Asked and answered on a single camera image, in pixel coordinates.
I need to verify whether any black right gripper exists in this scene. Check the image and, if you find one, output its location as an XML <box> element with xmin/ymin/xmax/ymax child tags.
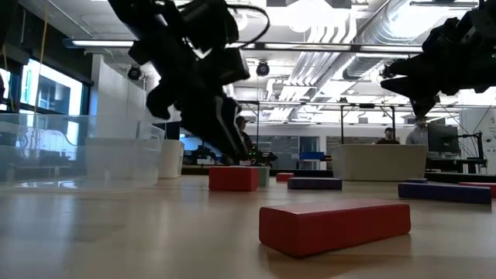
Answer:
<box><xmin>380</xmin><ymin>11</ymin><xmax>496</xmax><ymax>119</ymax></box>

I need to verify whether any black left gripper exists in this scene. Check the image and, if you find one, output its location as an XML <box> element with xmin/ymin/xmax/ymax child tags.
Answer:
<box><xmin>129</xmin><ymin>22</ymin><xmax>250</xmax><ymax>164</ymax></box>

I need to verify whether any teal rectangular block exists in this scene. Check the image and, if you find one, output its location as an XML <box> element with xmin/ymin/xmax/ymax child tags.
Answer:
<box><xmin>257</xmin><ymin>166</ymin><xmax>271</xmax><ymax>188</ymax></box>

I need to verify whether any person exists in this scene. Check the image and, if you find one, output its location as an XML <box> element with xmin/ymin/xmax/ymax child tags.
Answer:
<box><xmin>374</xmin><ymin>126</ymin><xmax>401</xmax><ymax>146</ymax></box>
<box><xmin>235</xmin><ymin>115</ymin><xmax>255</xmax><ymax>156</ymax></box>
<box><xmin>405</xmin><ymin>118</ymin><xmax>429</xmax><ymax>146</ymax></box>

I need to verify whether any clear bin top left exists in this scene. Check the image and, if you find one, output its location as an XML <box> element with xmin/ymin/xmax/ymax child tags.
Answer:
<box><xmin>85</xmin><ymin>137</ymin><xmax>186</xmax><ymax>180</ymax></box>

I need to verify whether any black computer monitor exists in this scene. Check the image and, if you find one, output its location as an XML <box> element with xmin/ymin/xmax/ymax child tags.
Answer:
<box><xmin>427</xmin><ymin>122</ymin><xmax>460</xmax><ymax>154</ymax></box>

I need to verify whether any long white light bar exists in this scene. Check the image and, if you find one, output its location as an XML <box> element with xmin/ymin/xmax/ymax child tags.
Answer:
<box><xmin>265</xmin><ymin>43</ymin><xmax>352</xmax><ymax>50</ymax></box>
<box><xmin>64</xmin><ymin>38</ymin><xmax>135</xmax><ymax>50</ymax></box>
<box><xmin>360</xmin><ymin>45</ymin><xmax>423</xmax><ymax>53</ymax></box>

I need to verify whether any black background desk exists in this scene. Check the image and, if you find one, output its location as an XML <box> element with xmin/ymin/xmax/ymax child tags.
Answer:
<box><xmin>425</xmin><ymin>154</ymin><xmax>488</xmax><ymax>174</ymax></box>

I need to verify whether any light grey plastic bin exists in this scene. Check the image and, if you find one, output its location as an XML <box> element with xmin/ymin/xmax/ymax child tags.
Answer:
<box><xmin>331</xmin><ymin>143</ymin><xmax>429</xmax><ymax>182</ymax></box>

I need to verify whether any black monitor stand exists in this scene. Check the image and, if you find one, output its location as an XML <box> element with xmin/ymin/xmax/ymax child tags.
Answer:
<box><xmin>456</xmin><ymin>130</ymin><xmax>485</xmax><ymax>174</ymax></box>

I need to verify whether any blue box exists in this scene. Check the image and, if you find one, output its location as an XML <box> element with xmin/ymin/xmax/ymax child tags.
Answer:
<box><xmin>298</xmin><ymin>151</ymin><xmax>326</xmax><ymax>161</ymax></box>

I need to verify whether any large window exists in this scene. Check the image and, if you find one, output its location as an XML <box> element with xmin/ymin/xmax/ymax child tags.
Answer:
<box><xmin>0</xmin><ymin>57</ymin><xmax>91</xmax><ymax>117</ymax></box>

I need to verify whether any clear plastic bin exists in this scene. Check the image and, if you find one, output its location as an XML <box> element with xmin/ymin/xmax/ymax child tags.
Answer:
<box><xmin>0</xmin><ymin>112</ymin><xmax>167</xmax><ymax>191</ymax></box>

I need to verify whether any black ceiling camera cluster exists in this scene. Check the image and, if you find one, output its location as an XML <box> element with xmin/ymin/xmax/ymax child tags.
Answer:
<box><xmin>379</xmin><ymin>61</ymin><xmax>395</xmax><ymax>80</ymax></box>

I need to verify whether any silver ventilation duct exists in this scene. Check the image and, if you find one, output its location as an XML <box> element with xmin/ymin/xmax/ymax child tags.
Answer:
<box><xmin>343</xmin><ymin>0</ymin><xmax>439</xmax><ymax>81</ymax></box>

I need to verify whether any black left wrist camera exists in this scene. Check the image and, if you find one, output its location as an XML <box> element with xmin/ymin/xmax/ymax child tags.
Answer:
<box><xmin>215</xmin><ymin>46</ymin><xmax>252</xmax><ymax>85</ymax></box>

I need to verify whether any black round ceiling camera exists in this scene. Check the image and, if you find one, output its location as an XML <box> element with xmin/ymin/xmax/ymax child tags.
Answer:
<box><xmin>126</xmin><ymin>64</ymin><xmax>143</xmax><ymax>81</ymax></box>
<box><xmin>255</xmin><ymin>60</ymin><xmax>271</xmax><ymax>78</ymax></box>

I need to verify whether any black background rig frame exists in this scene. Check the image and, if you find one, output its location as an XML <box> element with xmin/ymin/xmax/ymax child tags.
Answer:
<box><xmin>236</xmin><ymin>99</ymin><xmax>398</xmax><ymax>167</ymax></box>

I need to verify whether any black left camera cable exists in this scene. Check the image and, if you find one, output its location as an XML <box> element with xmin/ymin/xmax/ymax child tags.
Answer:
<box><xmin>226</xmin><ymin>2</ymin><xmax>271</xmax><ymax>50</ymax></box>

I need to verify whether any black aluminium table frame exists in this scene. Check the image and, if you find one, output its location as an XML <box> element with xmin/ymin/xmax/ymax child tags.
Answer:
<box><xmin>181</xmin><ymin>165</ymin><xmax>496</xmax><ymax>184</ymax></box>

